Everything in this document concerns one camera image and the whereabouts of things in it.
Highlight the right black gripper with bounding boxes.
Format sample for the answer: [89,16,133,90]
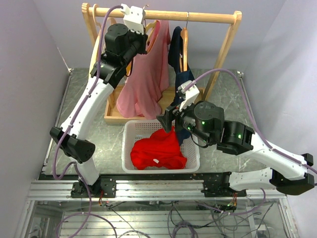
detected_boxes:
[157,95,213,144]

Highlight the yellow wooden hanger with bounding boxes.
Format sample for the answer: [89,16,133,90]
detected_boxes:
[126,20,158,77]

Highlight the red t shirt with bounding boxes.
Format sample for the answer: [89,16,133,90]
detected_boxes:
[130,127,187,170]

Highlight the light wooden hanger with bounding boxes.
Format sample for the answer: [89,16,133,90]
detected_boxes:
[89,4,103,72]

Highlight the pink t shirt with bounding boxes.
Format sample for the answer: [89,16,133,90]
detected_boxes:
[116,20,170,119]

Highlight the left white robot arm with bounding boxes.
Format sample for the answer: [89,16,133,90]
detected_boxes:
[50,23,148,197]

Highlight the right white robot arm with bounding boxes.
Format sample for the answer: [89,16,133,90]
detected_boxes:
[157,101,315,196]

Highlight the navy blue t shirt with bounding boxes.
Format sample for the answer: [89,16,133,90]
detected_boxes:
[167,25,198,147]

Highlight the brown wooden hanger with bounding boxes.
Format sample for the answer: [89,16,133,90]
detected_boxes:
[180,13,189,72]

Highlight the wooden clothes rack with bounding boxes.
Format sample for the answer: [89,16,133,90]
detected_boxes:
[81,3,242,124]

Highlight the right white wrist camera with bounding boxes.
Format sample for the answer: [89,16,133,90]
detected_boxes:
[177,80,200,112]

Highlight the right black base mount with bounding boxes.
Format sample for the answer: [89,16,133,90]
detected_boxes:
[198,172,247,198]

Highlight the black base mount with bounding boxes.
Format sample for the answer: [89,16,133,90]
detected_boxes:
[70,175,116,198]
[198,172,247,198]

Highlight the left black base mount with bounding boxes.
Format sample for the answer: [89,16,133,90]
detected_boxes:
[70,175,116,198]

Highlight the aluminium rail frame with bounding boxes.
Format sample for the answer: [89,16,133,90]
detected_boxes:
[14,172,298,238]

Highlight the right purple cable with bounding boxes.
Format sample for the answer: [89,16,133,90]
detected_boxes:
[183,68,317,175]

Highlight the purple cable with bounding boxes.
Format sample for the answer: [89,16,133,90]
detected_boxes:
[52,4,124,180]
[183,68,317,175]

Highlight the loose cables under frame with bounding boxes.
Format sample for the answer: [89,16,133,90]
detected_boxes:
[55,195,273,238]

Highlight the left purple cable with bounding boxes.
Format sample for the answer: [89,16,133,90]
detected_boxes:
[52,4,124,180]

